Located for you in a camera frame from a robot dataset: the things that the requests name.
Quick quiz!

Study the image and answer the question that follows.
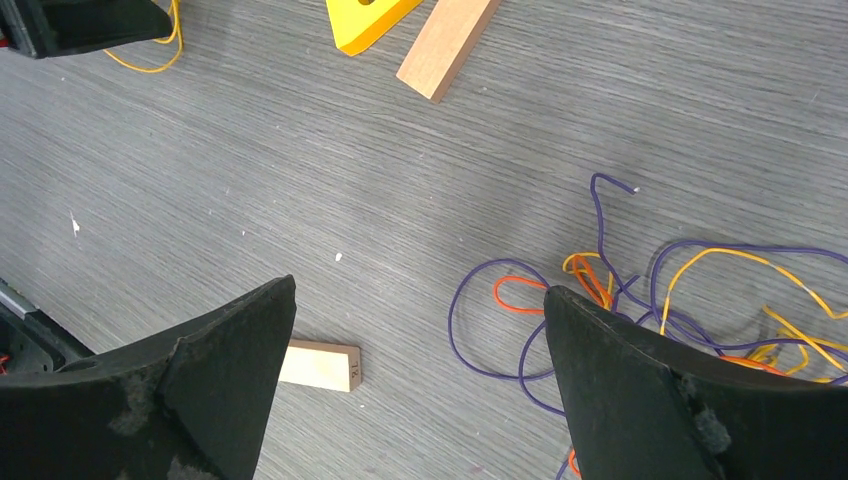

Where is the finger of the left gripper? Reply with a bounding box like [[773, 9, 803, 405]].
[[1, 0, 173, 59]]

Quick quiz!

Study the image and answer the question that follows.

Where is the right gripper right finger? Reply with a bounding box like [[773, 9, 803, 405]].
[[544, 286, 847, 479]]

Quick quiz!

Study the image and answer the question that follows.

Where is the wooden block near centre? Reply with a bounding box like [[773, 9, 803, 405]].
[[278, 339, 362, 393]]

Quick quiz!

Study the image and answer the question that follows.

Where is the small wooden block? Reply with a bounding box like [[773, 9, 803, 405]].
[[396, 0, 501, 103]]

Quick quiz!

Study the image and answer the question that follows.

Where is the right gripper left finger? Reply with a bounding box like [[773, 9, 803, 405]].
[[1, 276, 296, 479]]

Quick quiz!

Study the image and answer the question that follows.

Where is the flat yellow triangle block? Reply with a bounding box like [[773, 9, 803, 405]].
[[326, 0, 422, 56]]

